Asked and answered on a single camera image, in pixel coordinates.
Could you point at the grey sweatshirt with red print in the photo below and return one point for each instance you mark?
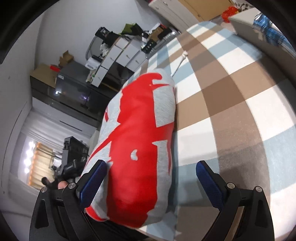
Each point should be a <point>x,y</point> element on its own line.
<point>135,142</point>

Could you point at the left hand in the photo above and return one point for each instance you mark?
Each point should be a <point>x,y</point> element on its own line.
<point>62,184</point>

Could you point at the green bag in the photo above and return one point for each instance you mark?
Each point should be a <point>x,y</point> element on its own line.
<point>131,29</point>

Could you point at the black tv cabinet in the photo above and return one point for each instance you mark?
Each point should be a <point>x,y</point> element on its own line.
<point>69,92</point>

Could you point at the silver aluminium suitcase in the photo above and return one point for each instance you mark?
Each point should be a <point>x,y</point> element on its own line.
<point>168,38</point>

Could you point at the white drawer cabinet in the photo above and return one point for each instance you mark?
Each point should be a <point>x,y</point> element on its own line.
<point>116,63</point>

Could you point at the cardboard box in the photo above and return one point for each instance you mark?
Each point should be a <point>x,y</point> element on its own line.
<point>65,59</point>

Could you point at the orange plastic bag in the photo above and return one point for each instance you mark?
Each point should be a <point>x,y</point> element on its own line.
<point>232,10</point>

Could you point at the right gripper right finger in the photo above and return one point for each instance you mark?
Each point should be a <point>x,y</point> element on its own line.
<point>212,183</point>

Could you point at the blue white clothes pile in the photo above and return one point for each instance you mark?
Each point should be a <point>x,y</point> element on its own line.
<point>265,28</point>

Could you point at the white low drawer unit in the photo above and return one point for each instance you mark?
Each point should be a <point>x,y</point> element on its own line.
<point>175,13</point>

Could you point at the wooden double door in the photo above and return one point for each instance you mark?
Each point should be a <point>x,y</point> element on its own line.
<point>207,9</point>

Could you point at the checkered brown blue bed cover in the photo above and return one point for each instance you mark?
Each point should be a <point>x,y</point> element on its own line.
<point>236,111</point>

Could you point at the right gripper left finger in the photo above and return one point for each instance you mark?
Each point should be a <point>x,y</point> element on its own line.
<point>89,183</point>

